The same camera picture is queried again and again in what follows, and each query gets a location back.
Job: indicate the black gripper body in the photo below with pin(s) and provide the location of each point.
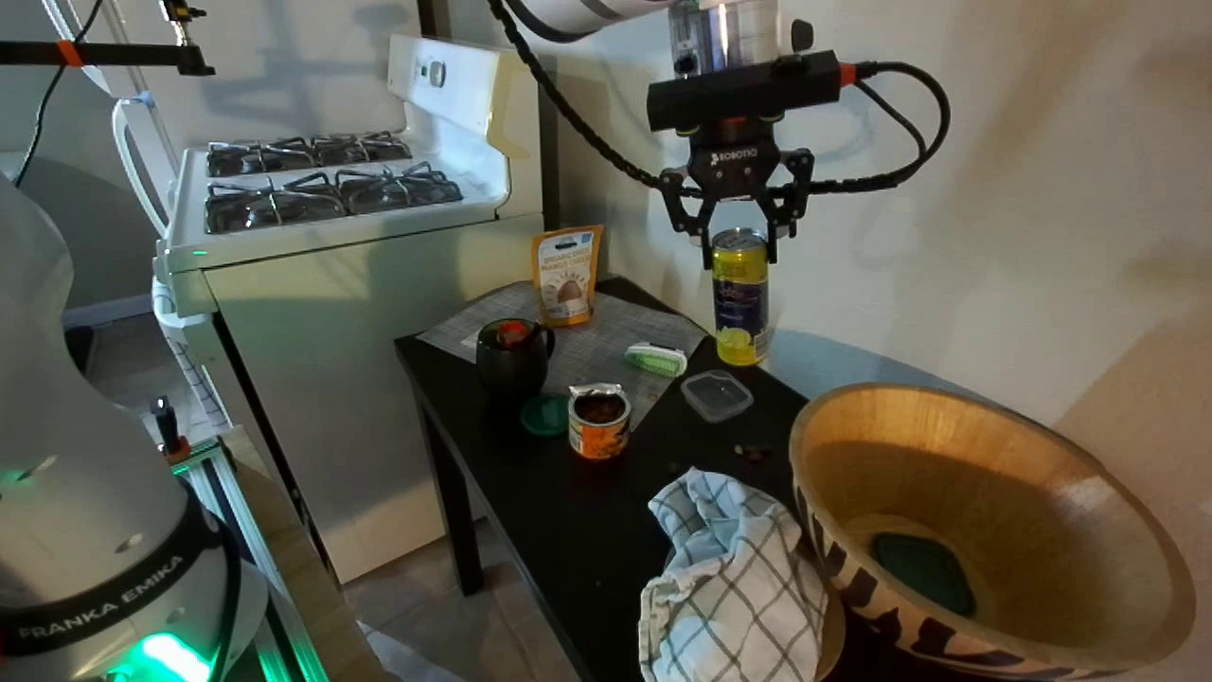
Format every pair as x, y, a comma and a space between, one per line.
735, 171

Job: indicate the yellow can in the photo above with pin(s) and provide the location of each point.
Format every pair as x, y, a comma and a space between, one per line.
741, 306

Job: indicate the green object inside bowl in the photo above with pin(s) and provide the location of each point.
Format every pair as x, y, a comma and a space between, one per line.
931, 569

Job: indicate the wooden zebra pattern bowl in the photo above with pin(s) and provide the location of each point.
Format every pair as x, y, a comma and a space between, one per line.
1009, 533

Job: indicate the small white green holder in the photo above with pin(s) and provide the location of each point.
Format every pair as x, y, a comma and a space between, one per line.
657, 359

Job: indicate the yellow snack pouch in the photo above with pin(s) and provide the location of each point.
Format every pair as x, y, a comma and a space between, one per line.
566, 278

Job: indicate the clear plastic container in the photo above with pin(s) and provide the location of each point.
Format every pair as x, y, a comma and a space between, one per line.
716, 394

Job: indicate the grey woven placemat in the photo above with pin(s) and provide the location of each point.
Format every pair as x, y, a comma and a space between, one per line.
582, 334

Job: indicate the orange and white cup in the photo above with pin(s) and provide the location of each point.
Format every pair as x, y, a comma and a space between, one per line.
595, 422

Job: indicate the black ceramic mug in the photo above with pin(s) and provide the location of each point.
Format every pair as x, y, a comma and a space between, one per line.
511, 359

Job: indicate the green round lid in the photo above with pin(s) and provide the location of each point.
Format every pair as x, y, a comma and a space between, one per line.
546, 415

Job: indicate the black table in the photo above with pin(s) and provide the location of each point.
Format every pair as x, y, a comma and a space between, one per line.
571, 494

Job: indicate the checkered dish cloth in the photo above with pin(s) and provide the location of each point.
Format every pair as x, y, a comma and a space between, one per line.
741, 591

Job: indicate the white stove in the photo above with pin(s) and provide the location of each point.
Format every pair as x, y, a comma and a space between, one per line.
327, 315

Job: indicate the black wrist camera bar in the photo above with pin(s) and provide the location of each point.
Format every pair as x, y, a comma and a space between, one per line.
742, 89

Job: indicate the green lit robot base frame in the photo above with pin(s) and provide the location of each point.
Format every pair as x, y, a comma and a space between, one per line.
241, 542

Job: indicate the black camera stand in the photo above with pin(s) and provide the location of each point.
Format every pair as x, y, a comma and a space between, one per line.
99, 55

